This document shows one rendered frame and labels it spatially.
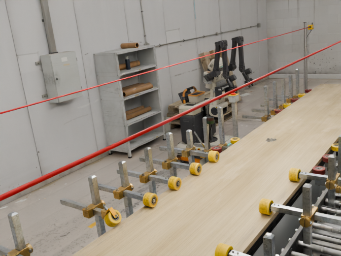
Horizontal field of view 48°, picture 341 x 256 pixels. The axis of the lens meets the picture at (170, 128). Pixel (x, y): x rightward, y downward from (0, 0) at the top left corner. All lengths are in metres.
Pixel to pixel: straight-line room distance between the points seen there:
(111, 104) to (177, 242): 3.96
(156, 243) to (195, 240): 0.20
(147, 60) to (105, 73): 0.89
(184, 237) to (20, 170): 3.45
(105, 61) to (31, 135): 1.46
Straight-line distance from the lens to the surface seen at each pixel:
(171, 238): 2.01
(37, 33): 5.23
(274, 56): 11.13
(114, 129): 5.83
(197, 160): 5.16
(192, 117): 5.04
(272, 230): 2.23
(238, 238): 1.97
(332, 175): 2.40
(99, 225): 2.37
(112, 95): 5.67
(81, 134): 5.67
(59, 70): 5.09
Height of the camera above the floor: 1.96
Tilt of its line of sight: 16 degrees down
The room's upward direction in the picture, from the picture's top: 6 degrees counter-clockwise
